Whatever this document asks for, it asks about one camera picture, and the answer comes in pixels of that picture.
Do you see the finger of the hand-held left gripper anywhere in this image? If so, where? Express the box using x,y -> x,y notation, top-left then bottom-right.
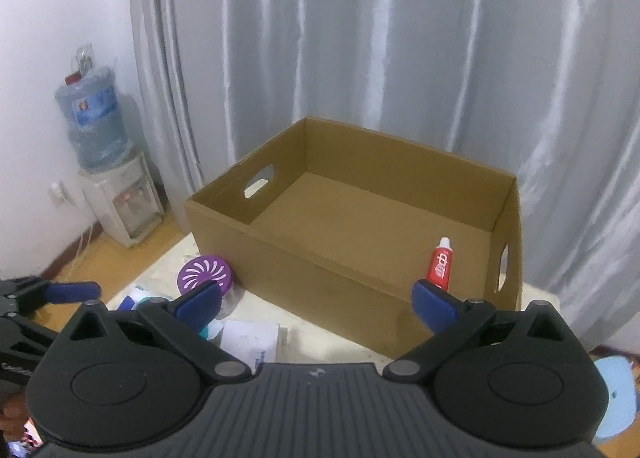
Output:
0,315 -> 62,363
0,276 -> 104,317

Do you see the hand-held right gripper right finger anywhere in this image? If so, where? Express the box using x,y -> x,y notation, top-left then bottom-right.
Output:
382,279 -> 573,384

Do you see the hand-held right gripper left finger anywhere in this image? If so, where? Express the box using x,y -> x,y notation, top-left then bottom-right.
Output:
62,280 -> 252,385

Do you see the purple lid air freshener jar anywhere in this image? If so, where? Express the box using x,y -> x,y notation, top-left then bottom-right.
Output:
176,254 -> 246,321

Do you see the white carton box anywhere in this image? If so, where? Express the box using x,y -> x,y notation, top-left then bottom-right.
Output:
219,320 -> 284,370

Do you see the brown cardboard box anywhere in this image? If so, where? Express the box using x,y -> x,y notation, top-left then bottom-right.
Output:
184,116 -> 523,359

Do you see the person's left hand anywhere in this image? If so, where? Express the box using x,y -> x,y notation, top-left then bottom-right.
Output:
0,390 -> 27,441

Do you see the red toothpaste tube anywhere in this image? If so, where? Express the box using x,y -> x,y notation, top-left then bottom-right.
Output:
426,237 -> 454,292

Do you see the white water dispenser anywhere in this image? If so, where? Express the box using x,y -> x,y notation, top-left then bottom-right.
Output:
77,148 -> 165,249

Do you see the blue water bottle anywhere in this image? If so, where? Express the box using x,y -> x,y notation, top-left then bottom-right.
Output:
54,65 -> 132,174

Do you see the light blue stool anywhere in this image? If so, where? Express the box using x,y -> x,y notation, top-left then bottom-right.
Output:
592,355 -> 640,442

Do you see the grey curtain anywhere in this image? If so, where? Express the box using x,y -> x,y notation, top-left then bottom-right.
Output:
126,0 -> 640,299

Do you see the white cable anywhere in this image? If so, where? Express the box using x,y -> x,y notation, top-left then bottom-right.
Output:
69,220 -> 97,285

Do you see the white wall socket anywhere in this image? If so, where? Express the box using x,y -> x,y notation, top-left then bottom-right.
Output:
47,179 -> 76,207

